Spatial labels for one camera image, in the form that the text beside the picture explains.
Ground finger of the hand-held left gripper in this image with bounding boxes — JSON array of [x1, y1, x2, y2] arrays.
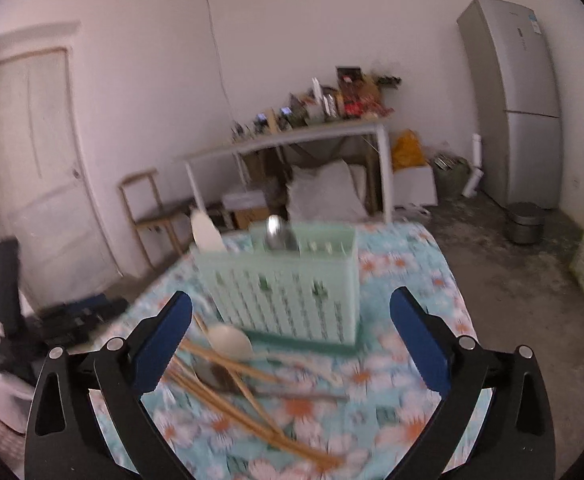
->
[[32, 311, 124, 349], [39, 297, 129, 329]]

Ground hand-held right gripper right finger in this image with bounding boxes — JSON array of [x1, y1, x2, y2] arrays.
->
[[389, 287, 557, 480]]

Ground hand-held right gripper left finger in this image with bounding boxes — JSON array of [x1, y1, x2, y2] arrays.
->
[[24, 290, 195, 480]]

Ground metal spoon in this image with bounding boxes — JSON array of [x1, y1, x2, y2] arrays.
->
[[193, 360, 350, 403], [264, 214, 300, 252]]

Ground wooden spatula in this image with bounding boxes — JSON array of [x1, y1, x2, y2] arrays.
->
[[206, 324, 285, 365]]

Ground green plastic utensil basket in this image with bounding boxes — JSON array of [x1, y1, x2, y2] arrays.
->
[[191, 224, 360, 356]]

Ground bunch of wooden chopsticks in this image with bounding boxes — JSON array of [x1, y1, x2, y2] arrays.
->
[[164, 312, 345, 468]]

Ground person's left hand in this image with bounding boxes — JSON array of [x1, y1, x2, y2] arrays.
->
[[0, 372, 37, 433]]

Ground white door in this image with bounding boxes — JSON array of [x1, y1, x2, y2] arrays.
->
[[0, 47, 123, 311]]

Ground wooden chair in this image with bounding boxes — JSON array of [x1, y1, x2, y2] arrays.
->
[[118, 169, 197, 271]]

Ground brown cardboard box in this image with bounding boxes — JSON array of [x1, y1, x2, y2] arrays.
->
[[233, 207, 270, 231]]

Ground white box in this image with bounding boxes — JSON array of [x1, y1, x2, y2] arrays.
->
[[392, 162, 438, 208]]

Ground metal bin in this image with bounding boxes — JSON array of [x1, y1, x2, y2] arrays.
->
[[506, 201, 546, 246]]

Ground grey box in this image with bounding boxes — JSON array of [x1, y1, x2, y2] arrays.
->
[[221, 189, 269, 211]]

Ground grey-green bag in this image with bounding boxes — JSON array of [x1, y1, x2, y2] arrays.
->
[[431, 152, 472, 198]]

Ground white sack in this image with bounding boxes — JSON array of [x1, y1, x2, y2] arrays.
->
[[286, 159, 370, 221]]

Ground yellow plastic bag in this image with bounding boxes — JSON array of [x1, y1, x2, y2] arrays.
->
[[391, 129, 429, 171]]

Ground white table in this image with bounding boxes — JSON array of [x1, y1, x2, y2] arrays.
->
[[174, 116, 395, 223]]

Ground red snack packets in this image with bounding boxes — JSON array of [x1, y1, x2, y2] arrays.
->
[[349, 102, 395, 118]]

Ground silver striped box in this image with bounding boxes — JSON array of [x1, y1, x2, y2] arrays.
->
[[322, 90, 341, 121]]

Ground small cardboard box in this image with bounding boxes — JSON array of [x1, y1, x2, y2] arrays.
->
[[359, 75, 383, 103]]

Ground silver refrigerator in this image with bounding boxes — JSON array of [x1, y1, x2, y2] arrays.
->
[[456, 0, 565, 211]]

